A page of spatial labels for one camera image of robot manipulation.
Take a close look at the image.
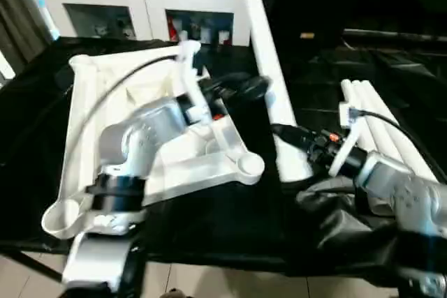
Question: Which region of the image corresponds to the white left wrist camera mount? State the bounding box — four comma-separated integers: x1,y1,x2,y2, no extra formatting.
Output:
170,40,218,128

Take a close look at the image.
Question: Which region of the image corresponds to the red packet in cabinet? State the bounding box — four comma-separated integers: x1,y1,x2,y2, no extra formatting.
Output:
168,18,179,43

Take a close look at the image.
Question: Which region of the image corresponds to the white cabinet with glass doors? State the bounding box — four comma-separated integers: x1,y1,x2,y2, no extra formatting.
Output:
34,0,252,47

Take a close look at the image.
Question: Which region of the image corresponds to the black metal rail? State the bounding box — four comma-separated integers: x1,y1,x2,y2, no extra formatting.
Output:
344,28,447,43

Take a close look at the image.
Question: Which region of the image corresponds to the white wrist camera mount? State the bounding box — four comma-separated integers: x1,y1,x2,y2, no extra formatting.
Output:
170,40,218,128
328,100,365,177

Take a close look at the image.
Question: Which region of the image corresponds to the black mat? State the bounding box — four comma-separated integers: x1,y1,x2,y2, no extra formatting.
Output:
0,34,447,278

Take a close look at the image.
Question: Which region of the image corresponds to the pale blue translucent container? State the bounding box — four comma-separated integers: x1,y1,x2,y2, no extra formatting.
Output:
34,0,59,39

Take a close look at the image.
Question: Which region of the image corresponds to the white plastic table top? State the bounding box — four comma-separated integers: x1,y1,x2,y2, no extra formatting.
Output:
41,40,265,239

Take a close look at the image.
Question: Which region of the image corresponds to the black metal table leg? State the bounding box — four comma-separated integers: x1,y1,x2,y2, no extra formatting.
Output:
0,248,67,285

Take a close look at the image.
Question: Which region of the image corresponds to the white plastic table leg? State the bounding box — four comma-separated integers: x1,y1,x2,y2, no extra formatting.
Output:
235,0,314,184
340,80,402,163
359,80,438,181
349,80,420,170

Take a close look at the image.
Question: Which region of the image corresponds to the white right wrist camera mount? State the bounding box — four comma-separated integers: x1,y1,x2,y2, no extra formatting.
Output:
328,100,365,177

